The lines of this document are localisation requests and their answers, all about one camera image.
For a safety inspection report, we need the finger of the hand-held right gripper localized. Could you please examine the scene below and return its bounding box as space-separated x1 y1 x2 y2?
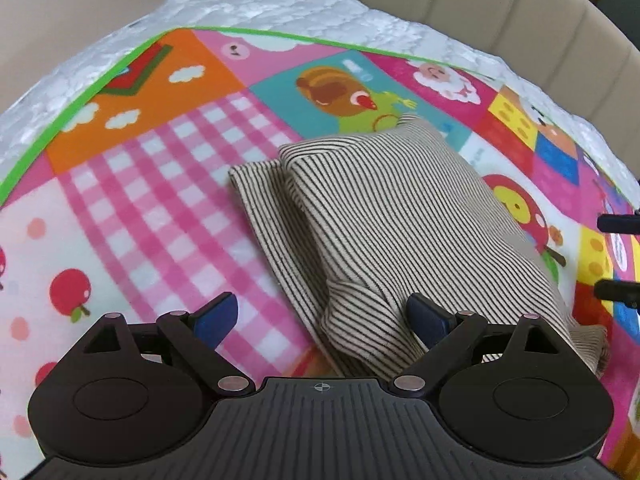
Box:
597 212 640 235
594 280 640 312

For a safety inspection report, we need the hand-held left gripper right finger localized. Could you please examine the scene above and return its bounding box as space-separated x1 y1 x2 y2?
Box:
392 293 572 396

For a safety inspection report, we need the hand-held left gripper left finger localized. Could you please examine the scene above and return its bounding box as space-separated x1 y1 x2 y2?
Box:
79 292 257 396

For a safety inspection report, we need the striped beige garment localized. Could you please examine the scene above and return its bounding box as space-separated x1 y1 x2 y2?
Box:
227 114 611 379

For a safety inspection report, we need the colourful cartoon printed blanket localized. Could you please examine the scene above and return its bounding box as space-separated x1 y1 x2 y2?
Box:
0 27 640 480

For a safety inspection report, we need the white quilted mattress cover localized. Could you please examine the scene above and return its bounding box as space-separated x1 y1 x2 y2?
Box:
0 0 640 208

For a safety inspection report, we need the beige padded bed frame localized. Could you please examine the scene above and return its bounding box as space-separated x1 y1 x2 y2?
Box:
0 0 640 128

